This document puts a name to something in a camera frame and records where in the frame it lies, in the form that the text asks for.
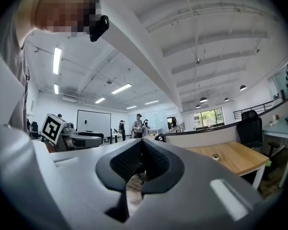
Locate black metal railing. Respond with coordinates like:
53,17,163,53
233,99,274,120

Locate person's left forearm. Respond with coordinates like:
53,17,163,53
46,141,60,153

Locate large window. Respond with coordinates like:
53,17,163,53
193,108,224,130

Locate black high-back office chair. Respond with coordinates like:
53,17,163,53
236,110,280,158

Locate glass top white table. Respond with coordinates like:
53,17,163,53
263,114,288,189

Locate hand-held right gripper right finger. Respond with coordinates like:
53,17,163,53
141,138,185,196

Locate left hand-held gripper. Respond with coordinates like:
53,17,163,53
40,113,104,152

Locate wooden table white legs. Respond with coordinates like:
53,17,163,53
186,141,271,191

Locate white partition black rim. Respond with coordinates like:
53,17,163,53
164,121,243,150

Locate black head-worn camera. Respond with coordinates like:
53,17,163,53
89,15,110,42

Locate person's head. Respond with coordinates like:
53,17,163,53
35,0,101,37

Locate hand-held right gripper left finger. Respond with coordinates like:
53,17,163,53
95,138,143,193

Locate black-framed whiteboard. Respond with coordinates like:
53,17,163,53
76,109,112,138

